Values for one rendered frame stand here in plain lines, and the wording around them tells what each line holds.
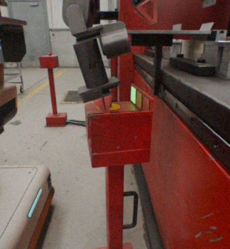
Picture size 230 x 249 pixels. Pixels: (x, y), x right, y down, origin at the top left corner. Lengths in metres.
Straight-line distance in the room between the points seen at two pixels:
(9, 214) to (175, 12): 1.57
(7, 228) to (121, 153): 0.62
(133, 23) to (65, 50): 6.50
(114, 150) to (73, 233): 0.82
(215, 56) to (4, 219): 1.00
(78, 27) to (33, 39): 7.81
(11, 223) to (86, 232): 0.44
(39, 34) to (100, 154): 7.78
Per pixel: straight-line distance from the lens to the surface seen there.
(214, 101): 0.43
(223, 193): 0.42
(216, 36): 0.76
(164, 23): 1.71
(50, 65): 2.44
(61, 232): 1.32
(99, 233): 1.29
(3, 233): 1.01
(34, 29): 8.27
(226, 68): 0.65
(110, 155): 0.56
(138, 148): 0.57
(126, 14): 1.67
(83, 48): 0.50
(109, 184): 0.70
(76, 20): 0.50
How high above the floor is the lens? 0.98
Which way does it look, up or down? 23 degrees down
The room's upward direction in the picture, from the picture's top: straight up
